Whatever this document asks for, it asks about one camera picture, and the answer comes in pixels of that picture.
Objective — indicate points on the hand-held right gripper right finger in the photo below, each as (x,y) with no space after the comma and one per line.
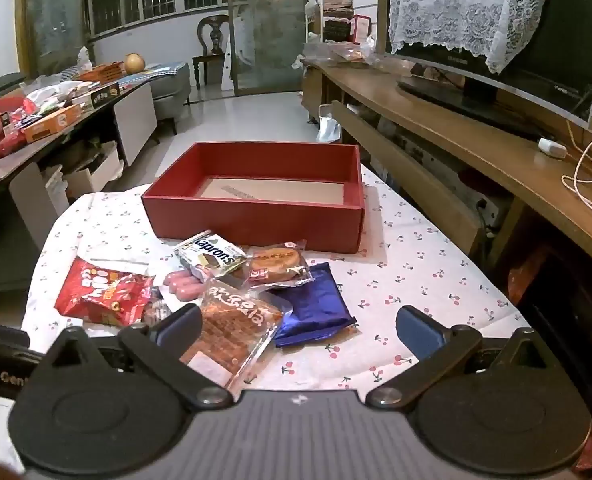
(416,332)

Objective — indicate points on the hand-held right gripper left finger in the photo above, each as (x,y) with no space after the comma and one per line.
(178,324)

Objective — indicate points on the small clear snack packet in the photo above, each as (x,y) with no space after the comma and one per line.
(155,312)

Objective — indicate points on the pink sausage packet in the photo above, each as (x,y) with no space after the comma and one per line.
(178,284)

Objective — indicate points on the orange-brown clear snack packet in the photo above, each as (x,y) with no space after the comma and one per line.
(235,325)

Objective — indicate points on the white and green wafer packet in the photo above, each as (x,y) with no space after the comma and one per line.
(210,256)

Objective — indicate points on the white snack packet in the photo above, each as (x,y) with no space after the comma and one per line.
(100,295)

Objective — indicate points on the blue foil packet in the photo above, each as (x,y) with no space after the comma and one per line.
(311,310)

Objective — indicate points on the round cake clear packet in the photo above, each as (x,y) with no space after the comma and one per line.
(276,262)

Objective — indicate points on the red cardboard box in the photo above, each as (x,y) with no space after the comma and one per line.
(251,220)

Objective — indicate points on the cherry print tablecloth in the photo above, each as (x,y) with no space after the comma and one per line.
(426,260)

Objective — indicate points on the low wooden board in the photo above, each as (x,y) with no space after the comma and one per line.
(406,170)

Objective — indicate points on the white storage box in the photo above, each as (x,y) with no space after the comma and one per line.
(95,172)

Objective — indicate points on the dark side table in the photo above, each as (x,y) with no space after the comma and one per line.
(135,120)

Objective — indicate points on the wooden television cabinet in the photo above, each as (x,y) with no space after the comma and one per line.
(476,125)

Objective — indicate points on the silver foil bag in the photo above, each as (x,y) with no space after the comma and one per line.
(330,130)

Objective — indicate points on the white charger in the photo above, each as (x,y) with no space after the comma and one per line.
(551,148)

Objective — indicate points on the orange flat box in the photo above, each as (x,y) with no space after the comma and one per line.
(50,125)

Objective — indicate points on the grey sofa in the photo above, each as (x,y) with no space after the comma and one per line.
(170,85)

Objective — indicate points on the red plastic bag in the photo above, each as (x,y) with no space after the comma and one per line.
(0,125)

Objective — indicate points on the yellow pomelo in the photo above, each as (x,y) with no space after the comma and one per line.
(134,62)

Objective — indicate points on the dark wooden chair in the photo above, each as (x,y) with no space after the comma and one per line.
(214,35)

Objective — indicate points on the black television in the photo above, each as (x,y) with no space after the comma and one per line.
(536,60)

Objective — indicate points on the small red box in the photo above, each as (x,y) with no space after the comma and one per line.
(361,29)

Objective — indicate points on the glass sliding door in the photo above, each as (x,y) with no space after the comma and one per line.
(268,25)

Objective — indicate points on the stacked gift boxes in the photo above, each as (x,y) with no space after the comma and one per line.
(337,17)

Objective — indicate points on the white lace cloth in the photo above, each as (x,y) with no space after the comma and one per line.
(451,5)

